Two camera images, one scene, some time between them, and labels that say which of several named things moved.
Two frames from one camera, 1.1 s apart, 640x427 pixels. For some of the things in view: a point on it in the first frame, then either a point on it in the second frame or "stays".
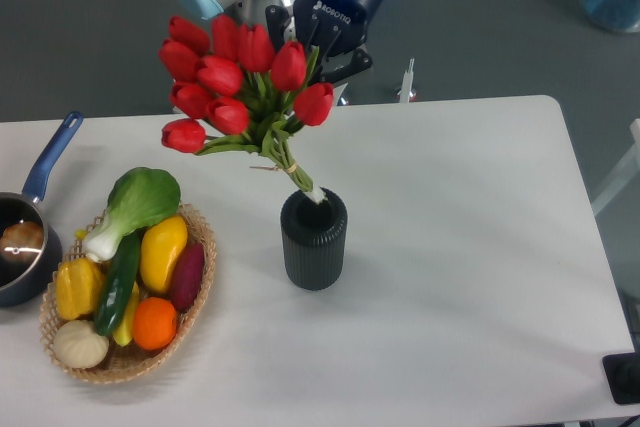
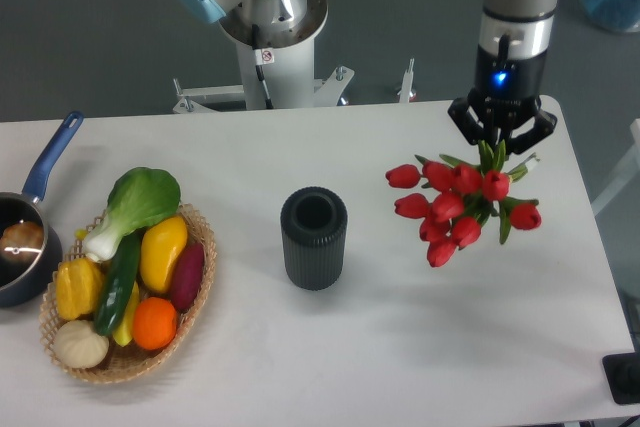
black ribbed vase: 314,236 stays
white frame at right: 629,169 stays
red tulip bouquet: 234,91 -> 457,196
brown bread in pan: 22,242 stays
